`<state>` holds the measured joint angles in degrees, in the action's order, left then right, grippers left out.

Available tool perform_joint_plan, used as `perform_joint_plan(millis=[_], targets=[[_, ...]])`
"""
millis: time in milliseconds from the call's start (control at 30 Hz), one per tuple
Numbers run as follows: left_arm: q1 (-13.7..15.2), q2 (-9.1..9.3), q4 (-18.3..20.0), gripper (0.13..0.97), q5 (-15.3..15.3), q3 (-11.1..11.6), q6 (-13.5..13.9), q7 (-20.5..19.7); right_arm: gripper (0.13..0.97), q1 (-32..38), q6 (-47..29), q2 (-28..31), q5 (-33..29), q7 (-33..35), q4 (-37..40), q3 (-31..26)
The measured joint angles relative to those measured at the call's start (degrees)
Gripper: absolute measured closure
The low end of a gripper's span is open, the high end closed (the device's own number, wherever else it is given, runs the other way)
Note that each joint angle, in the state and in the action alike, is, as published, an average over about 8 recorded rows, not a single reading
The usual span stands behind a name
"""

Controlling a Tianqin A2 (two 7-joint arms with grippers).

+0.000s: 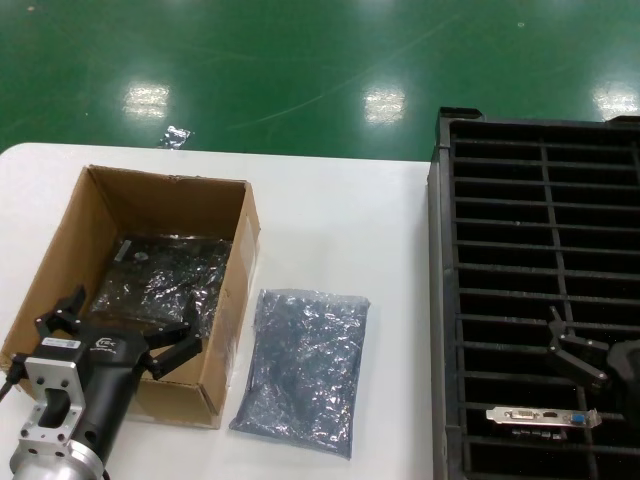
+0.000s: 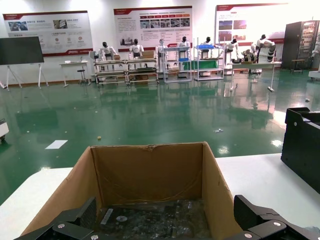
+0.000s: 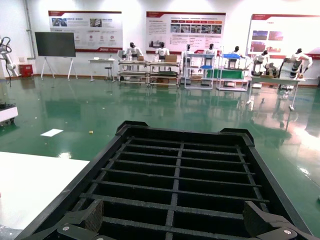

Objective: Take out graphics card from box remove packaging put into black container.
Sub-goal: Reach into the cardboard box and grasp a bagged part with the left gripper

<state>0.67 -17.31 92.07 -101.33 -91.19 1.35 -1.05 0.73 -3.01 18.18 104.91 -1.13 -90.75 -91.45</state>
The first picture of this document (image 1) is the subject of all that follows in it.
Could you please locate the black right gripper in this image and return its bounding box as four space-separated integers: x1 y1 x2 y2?
547 304 640 395

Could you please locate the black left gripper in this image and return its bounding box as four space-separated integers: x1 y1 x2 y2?
33 283 205 464

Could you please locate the grey antistatic bag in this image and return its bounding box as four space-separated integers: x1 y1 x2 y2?
228 287 374 459
88 232 236 331

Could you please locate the brown cardboard box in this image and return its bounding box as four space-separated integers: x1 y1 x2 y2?
0 164 262 430

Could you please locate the black slotted plastic container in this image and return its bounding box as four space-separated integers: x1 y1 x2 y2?
427 106 640 480

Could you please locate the flat grey antistatic bag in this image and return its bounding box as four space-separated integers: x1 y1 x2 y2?
228 287 374 459

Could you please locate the shiny foil scrap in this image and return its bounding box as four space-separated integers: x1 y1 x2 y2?
158 125 194 150

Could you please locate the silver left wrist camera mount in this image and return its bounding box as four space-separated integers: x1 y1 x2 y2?
17 349 85 456

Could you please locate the black left wrist camera cable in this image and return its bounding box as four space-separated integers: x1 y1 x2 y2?
0 352 31 404

